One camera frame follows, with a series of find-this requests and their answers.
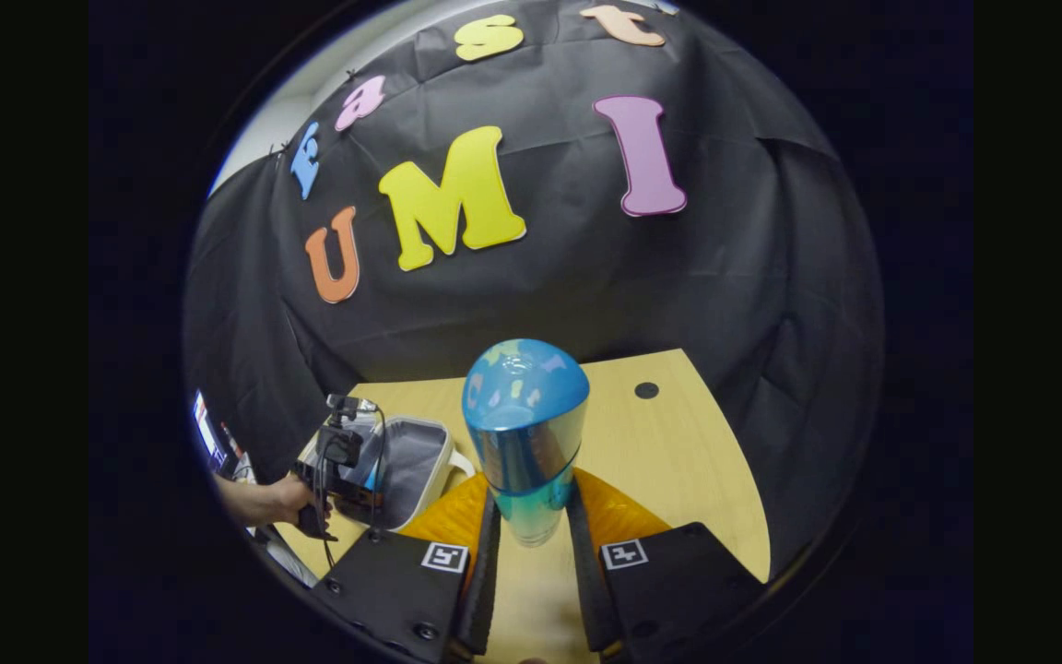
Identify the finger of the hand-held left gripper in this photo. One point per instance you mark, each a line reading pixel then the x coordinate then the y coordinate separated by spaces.
pixel 360 502

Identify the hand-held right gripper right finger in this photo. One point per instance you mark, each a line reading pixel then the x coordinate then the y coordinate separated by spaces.
pixel 586 581

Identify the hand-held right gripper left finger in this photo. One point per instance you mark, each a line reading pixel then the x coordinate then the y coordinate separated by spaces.
pixel 485 590

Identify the white suitcase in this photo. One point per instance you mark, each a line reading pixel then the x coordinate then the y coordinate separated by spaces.
pixel 411 461

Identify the clear blue-capped bottle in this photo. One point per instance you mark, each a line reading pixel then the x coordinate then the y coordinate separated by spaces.
pixel 522 433

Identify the white panel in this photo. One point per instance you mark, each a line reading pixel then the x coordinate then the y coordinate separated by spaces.
pixel 296 558

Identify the lit screen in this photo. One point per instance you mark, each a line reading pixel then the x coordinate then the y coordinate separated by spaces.
pixel 213 433

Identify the black backdrop cloth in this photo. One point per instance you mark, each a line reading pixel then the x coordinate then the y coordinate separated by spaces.
pixel 586 277

